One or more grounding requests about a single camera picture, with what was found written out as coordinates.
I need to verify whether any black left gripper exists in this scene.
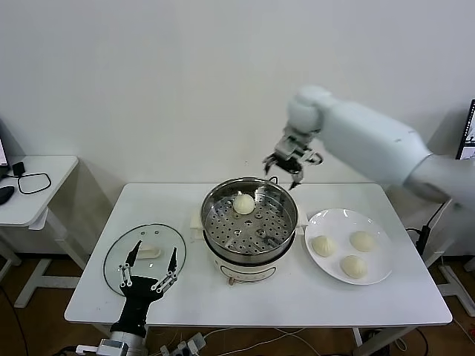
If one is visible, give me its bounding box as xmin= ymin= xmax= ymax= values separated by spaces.
xmin=110 ymin=239 xmax=179 ymax=337

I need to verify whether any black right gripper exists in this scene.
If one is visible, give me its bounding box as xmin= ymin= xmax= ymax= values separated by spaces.
xmin=263 ymin=148 xmax=324 ymax=191

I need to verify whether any round glass lid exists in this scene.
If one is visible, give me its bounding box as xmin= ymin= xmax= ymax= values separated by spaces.
xmin=102 ymin=222 xmax=187 ymax=297

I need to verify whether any white steamed baozi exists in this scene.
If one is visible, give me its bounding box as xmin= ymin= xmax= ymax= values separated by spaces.
xmin=339 ymin=254 xmax=369 ymax=279
xmin=310 ymin=235 xmax=337 ymax=258
xmin=350 ymin=231 xmax=377 ymax=253
xmin=232 ymin=194 xmax=256 ymax=216

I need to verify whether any stainless steel steamer basket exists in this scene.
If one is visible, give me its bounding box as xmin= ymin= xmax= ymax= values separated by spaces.
xmin=200 ymin=177 xmax=299 ymax=261

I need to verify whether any white work table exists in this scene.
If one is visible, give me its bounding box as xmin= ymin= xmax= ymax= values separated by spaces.
xmin=63 ymin=182 xmax=453 ymax=356

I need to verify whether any white round plate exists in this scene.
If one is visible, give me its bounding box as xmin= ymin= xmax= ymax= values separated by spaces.
xmin=304 ymin=208 xmax=394 ymax=286

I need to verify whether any white floor power strip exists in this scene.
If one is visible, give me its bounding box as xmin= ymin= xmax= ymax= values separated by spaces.
xmin=159 ymin=332 xmax=209 ymax=356

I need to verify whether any white electric cooker base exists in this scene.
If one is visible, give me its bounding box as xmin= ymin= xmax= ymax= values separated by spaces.
xmin=189 ymin=209 xmax=309 ymax=287

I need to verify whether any white side table with mouse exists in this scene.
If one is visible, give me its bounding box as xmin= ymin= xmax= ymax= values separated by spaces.
xmin=0 ymin=155 xmax=88 ymax=309

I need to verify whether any black hanging power strip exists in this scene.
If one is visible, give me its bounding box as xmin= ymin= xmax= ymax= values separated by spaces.
xmin=415 ymin=225 xmax=432 ymax=255

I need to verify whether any dark computer monitor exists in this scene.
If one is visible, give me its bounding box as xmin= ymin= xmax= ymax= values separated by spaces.
xmin=0 ymin=118 xmax=10 ymax=179

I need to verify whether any open dark laptop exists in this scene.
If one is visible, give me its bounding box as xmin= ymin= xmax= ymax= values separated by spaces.
xmin=455 ymin=99 xmax=475 ymax=161

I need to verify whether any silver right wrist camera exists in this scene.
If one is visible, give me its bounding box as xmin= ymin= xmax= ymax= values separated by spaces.
xmin=277 ymin=133 xmax=303 ymax=156

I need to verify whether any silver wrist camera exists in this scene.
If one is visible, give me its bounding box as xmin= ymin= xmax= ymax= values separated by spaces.
xmin=277 ymin=133 xmax=303 ymax=156
xmin=76 ymin=339 xmax=129 ymax=356

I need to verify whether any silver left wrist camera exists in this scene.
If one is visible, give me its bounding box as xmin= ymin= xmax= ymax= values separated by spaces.
xmin=76 ymin=339 xmax=129 ymax=356

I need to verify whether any black looped cable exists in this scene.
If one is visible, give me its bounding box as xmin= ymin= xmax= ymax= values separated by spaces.
xmin=17 ymin=172 xmax=51 ymax=195

